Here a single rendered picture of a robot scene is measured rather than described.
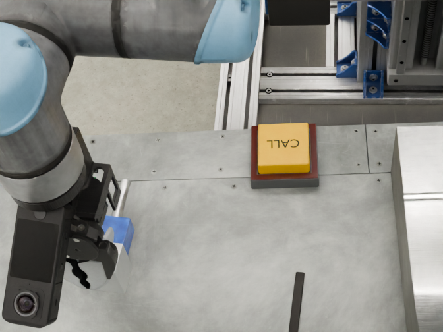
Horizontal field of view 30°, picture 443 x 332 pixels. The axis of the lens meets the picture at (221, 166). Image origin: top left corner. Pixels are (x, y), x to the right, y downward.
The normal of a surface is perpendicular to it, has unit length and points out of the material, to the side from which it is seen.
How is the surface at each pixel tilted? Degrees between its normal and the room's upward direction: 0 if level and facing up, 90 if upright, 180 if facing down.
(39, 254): 31
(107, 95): 0
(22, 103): 87
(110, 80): 0
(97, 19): 50
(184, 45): 83
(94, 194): 0
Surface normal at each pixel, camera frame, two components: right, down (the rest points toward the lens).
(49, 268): -0.16, -0.04
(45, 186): 0.36, 0.76
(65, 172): 0.78, 0.48
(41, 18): 0.43, -0.43
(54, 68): 0.85, -0.15
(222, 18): -0.14, 0.22
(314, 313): -0.11, -0.55
